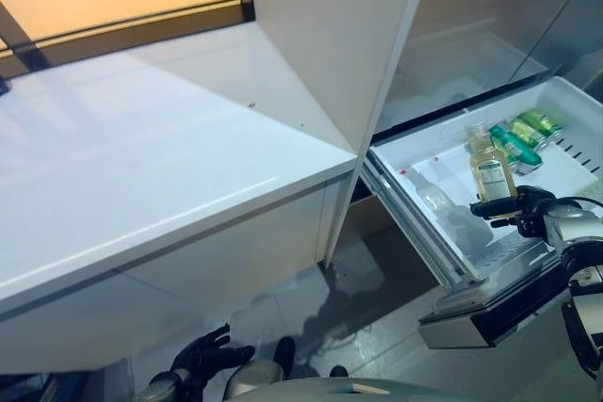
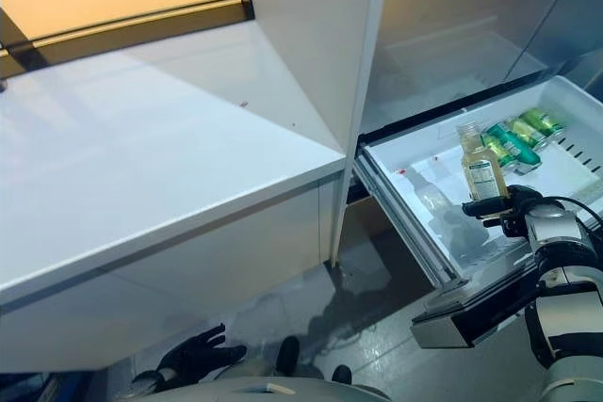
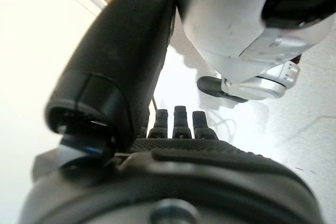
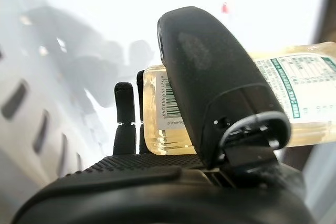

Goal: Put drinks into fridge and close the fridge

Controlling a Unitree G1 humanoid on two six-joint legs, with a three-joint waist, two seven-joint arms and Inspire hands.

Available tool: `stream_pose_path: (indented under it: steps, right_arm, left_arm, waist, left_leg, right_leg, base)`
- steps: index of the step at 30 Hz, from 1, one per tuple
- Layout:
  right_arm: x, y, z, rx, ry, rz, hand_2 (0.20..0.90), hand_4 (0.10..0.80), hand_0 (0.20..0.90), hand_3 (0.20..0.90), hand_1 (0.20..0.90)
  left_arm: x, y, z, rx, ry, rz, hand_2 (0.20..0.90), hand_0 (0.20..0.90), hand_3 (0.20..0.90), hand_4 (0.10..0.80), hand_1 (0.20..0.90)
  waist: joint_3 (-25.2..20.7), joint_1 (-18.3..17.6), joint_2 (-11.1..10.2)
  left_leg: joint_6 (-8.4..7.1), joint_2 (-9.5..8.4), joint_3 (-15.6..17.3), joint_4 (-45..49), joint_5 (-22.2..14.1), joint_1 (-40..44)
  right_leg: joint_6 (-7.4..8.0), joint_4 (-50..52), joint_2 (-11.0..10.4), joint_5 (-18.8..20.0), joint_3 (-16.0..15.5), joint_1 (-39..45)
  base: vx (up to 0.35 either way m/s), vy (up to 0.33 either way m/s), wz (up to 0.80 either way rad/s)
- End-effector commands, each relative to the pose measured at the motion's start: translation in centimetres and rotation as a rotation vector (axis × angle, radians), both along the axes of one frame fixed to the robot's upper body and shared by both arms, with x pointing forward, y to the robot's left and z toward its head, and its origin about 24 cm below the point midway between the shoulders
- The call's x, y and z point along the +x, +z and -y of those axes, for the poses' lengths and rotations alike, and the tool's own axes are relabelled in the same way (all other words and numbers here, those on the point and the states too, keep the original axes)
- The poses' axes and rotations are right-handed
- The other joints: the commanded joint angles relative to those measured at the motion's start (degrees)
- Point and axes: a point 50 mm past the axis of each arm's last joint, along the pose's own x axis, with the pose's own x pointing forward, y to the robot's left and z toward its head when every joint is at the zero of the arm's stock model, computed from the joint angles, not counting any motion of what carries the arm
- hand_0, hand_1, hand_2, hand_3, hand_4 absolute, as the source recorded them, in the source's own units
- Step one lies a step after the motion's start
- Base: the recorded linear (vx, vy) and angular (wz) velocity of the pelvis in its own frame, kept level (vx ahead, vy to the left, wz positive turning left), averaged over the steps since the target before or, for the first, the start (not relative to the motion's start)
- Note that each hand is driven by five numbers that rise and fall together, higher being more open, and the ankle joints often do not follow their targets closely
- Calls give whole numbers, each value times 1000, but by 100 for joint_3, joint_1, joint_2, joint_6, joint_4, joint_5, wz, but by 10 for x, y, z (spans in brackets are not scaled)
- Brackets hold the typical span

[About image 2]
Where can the fridge drawer with white bin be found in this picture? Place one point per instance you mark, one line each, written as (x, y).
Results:
(424, 213)

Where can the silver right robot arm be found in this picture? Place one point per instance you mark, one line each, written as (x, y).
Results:
(565, 256)

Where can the grey robot torso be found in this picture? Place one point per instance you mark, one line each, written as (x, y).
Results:
(282, 392)

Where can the silver fridge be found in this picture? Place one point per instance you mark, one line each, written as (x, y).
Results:
(447, 11)

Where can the clear bottle with yellow drink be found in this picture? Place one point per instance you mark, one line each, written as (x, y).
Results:
(483, 173)

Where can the black right robot foot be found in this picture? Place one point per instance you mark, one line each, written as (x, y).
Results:
(341, 374)

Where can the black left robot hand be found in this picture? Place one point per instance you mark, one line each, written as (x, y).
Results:
(202, 357)

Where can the black left robot foot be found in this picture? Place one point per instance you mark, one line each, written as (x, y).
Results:
(287, 355)

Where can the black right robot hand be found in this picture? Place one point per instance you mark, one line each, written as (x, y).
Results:
(485, 208)

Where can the low fridge drawer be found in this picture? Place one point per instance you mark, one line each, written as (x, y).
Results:
(367, 228)

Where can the white counter cabinet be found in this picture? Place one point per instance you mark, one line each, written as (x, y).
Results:
(141, 185)

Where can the green drink can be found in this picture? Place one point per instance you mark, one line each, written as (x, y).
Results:
(492, 142)
(508, 140)
(523, 131)
(542, 122)

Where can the tall white cabinet panel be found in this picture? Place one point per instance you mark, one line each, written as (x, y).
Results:
(320, 44)

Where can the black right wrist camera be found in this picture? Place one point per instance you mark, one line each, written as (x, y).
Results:
(513, 227)

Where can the black robot foot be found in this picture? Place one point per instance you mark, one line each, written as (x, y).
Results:
(341, 374)
(287, 355)

